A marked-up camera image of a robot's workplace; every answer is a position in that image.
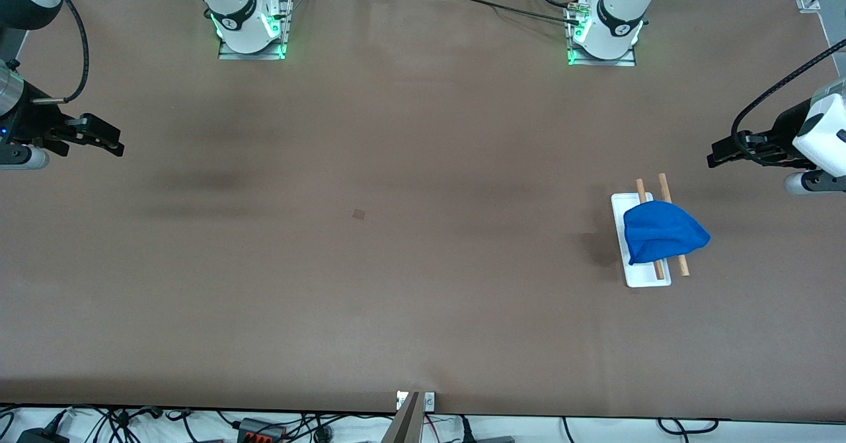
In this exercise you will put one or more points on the black plug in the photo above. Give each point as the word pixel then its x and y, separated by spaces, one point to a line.
pixel 466 430

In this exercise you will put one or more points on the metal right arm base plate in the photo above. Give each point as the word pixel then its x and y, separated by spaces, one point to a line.
pixel 228 55

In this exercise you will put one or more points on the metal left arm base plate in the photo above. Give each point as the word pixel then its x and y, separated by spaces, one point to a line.
pixel 628 61

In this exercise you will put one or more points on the small metal bracket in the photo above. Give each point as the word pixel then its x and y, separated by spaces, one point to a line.
pixel 429 401

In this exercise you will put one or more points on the black power adapter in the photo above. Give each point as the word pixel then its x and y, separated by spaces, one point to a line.
pixel 39 436

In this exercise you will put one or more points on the blue towel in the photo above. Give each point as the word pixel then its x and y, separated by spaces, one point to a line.
pixel 661 231

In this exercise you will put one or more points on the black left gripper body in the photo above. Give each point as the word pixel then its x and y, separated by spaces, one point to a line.
pixel 778 130

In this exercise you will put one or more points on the red and black connector box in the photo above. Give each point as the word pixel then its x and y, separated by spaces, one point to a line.
pixel 261 432

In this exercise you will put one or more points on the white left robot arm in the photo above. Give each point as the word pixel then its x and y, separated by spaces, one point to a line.
pixel 823 139

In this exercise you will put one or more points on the grey camera post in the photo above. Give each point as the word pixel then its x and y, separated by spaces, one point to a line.
pixel 404 426

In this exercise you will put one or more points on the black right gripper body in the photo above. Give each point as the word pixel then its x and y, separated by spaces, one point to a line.
pixel 33 120

